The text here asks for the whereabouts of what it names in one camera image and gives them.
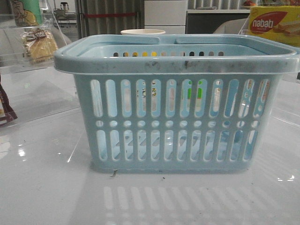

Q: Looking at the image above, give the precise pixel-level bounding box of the light blue plastic basket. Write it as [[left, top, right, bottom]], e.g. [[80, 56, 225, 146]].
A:
[[54, 34, 300, 173]]

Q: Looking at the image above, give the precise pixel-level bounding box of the white paper cup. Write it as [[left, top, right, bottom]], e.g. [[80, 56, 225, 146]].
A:
[[120, 29, 165, 35]]

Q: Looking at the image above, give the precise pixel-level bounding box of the white drawer cabinet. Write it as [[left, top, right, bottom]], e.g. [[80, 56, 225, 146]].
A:
[[144, 0, 188, 34]]

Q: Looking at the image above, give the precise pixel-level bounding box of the clear acrylic shelf left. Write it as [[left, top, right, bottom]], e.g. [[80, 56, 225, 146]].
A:
[[0, 0, 79, 133]]

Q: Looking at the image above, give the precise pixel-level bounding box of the brown snack packet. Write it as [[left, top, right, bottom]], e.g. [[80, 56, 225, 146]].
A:
[[0, 85, 18, 126]]

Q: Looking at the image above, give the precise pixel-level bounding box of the green yellow snack canister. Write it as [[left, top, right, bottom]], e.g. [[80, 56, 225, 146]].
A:
[[10, 0, 43, 27]]

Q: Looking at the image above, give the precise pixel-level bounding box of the clear acrylic stand right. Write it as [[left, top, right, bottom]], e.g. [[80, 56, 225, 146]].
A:
[[240, 0, 300, 126]]

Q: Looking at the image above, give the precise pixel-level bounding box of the yellow nabati wafer box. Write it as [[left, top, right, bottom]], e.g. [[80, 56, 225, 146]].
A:
[[245, 6, 300, 47]]

